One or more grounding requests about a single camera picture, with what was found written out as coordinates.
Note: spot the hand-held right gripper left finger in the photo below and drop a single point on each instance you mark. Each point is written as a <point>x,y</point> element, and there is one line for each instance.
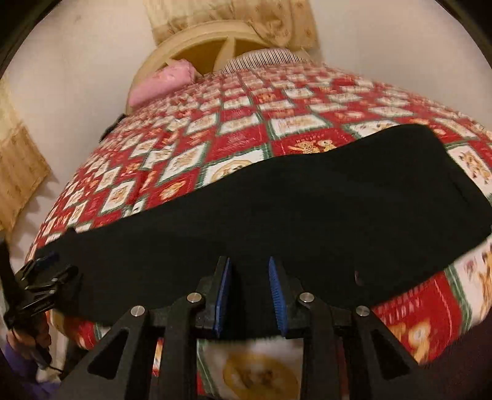
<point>221,294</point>

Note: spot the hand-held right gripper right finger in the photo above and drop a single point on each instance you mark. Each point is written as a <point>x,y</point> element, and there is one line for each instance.
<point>277,294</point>

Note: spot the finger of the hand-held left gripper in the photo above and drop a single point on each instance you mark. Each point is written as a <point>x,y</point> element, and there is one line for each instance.
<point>57,280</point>
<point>46,259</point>

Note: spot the black pants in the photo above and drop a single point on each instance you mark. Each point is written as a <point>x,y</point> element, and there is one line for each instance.
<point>307,200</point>

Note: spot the person's left forearm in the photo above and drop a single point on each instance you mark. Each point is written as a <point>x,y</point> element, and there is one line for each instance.
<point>19,377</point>

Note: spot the person's left hand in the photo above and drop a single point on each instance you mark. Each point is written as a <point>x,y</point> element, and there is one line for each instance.
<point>29,340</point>

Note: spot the beige floral curtain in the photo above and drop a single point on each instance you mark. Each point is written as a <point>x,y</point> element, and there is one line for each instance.
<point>19,165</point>
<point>238,17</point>

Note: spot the small black object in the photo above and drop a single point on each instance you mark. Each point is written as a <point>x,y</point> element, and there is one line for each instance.
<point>113,127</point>

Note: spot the red bear printed blanket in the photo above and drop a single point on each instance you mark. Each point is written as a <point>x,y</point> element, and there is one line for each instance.
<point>230,127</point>

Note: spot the pink pillow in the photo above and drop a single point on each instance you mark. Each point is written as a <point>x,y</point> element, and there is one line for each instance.
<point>161,82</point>

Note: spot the striped pillow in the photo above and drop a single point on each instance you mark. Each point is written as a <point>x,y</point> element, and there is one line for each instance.
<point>265,57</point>

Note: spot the cream wooden headboard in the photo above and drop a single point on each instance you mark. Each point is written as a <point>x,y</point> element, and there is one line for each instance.
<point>200,48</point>

